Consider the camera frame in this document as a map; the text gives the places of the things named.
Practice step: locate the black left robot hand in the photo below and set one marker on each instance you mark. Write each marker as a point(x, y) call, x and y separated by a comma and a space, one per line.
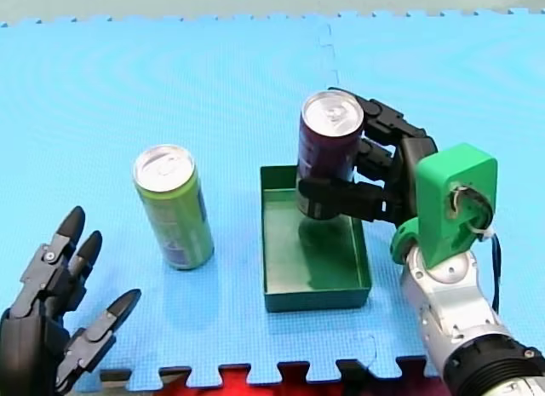
point(51, 285)

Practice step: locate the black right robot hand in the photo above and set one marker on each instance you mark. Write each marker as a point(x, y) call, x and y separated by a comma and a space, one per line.
point(383, 174)

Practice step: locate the dark purple drink can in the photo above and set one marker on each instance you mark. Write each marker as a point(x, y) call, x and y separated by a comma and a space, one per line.
point(325, 149)

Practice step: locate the green drink can dark band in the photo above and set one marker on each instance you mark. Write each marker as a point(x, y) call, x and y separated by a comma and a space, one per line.
point(174, 208)

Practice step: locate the shallow green tray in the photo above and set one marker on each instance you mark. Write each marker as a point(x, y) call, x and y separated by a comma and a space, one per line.
point(315, 259)

